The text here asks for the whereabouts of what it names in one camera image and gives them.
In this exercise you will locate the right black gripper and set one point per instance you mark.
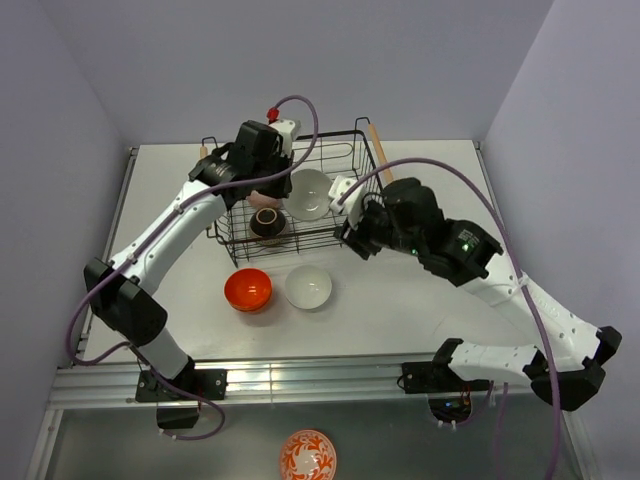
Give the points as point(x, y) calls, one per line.
point(356, 240)

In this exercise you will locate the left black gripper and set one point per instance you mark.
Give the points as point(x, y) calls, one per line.
point(281, 190)

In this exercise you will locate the black white patterned bowl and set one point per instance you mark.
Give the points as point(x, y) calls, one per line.
point(258, 201)

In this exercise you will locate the brown bowl beige inside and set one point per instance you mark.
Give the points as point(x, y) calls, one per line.
point(268, 223)

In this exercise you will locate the grey white bowl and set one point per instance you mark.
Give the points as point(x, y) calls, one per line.
point(309, 197)

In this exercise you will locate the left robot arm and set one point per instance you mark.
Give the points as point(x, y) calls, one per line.
point(120, 291)

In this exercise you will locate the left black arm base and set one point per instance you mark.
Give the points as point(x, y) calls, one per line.
point(180, 403)

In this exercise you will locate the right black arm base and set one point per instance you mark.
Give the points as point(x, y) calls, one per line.
point(451, 400)

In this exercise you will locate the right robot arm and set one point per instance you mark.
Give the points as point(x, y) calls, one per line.
point(405, 217)

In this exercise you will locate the orange white patterned bowl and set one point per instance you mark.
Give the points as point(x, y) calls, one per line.
point(308, 454)

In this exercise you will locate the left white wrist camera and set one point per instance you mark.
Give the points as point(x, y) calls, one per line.
point(289, 130)

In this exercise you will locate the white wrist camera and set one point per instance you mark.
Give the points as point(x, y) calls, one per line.
point(353, 207)
point(289, 130)

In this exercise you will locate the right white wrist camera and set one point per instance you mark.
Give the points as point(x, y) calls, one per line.
point(353, 207)

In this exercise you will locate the black wire dish rack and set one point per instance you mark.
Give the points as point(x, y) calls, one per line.
point(349, 153)

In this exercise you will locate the aluminium mounting rail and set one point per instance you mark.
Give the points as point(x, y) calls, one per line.
point(303, 380)

